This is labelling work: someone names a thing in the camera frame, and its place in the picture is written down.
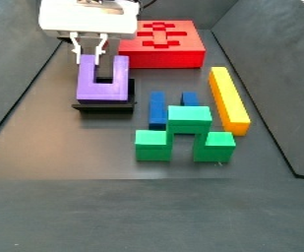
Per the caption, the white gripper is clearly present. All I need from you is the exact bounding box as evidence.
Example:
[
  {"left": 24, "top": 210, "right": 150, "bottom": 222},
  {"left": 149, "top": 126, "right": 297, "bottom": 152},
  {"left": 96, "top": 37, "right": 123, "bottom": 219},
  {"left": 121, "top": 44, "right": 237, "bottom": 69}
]
[{"left": 38, "top": 0, "right": 139, "bottom": 66}]

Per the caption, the purple U-shaped block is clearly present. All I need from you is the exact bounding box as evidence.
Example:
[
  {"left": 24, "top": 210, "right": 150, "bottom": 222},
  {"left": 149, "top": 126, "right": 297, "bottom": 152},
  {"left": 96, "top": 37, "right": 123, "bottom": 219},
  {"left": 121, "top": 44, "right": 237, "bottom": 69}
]
[{"left": 76, "top": 54, "right": 129, "bottom": 103}]

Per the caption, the red insertion board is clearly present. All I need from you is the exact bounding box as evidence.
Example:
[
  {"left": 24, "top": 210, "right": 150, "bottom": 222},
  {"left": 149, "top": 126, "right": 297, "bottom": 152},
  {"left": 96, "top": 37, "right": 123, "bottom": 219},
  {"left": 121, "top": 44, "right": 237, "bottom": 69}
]
[{"left": 118, "top": 20, "right": 205, "bottom": 69}]

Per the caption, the black fixture stand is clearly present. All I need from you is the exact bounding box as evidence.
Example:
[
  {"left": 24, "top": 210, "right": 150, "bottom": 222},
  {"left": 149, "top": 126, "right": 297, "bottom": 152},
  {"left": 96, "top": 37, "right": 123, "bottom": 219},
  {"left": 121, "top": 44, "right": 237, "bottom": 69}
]
[{"left": 71, "top": 79, "right": 135, "bottom": 113}]

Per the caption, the blue U-shaped block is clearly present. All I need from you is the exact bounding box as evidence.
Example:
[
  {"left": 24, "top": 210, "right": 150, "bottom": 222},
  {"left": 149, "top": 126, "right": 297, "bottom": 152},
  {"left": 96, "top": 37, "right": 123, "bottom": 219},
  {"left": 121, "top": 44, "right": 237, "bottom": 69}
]
[{"left": 149, "top": 92, "right": 198, "bottom": 130}]

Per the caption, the yellow long block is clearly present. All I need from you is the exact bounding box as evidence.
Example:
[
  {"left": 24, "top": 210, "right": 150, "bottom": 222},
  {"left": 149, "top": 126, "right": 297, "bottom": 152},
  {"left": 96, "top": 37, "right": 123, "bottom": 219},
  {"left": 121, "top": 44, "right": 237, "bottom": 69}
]
[{"left": 207, "top": 67, "right": 252, "bottom": 136}]

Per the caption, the green arch block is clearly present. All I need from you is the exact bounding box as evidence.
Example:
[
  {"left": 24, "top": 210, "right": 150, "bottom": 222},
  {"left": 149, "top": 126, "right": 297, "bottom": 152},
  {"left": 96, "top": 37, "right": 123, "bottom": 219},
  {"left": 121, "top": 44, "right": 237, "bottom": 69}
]
[{"left": 134, "top": 105, "right": 236, "bottom": 162}]

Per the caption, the black cable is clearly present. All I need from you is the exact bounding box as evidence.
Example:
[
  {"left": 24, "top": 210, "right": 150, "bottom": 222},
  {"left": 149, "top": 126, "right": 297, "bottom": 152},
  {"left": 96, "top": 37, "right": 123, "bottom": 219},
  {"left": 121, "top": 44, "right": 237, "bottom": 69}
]
[{"left": 138, "top": 0, "right": 159, "bottom": 10}]

